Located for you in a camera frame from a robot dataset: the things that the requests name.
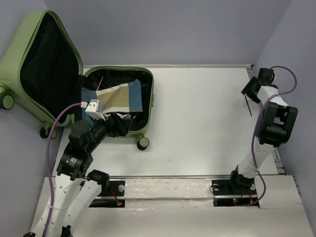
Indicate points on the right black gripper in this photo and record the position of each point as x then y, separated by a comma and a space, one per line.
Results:
248, 89

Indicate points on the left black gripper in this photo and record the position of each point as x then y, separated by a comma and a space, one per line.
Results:
122, 128

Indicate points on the short black stick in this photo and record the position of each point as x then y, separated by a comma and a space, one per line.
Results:
248, 106

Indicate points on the red thin stick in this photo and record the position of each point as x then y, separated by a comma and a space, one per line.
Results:
99, 83

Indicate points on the green hard-shell suitcase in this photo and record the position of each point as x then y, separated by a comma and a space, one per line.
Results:
43, 71

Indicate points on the black and white headphones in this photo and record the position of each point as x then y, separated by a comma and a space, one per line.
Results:
125, 117

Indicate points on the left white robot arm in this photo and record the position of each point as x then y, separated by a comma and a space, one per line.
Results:
74, 189

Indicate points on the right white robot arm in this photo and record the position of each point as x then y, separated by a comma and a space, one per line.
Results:
237, 179

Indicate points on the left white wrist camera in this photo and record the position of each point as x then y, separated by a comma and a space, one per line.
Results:
95, 109

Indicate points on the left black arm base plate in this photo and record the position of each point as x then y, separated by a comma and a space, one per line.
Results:
113, 197

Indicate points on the metal table edge rail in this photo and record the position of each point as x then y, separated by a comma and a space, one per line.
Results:
269, 132

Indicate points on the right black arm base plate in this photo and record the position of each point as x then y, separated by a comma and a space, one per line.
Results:
226, 195

